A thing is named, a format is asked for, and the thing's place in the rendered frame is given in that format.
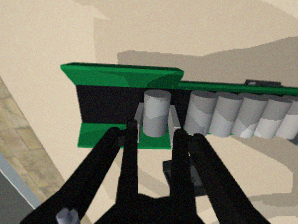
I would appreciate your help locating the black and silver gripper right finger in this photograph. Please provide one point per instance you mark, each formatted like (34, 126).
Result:
(228, 200)

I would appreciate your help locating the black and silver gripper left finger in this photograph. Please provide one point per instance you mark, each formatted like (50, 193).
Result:
(69, 204)

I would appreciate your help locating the black open tray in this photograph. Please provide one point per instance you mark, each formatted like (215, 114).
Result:
(199, 189)

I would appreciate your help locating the grey cylinder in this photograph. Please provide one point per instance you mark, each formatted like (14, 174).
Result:
(289, 126)
(273, 116)
(225, 114)
(156, 112)
(249, 115)
(200, 111)

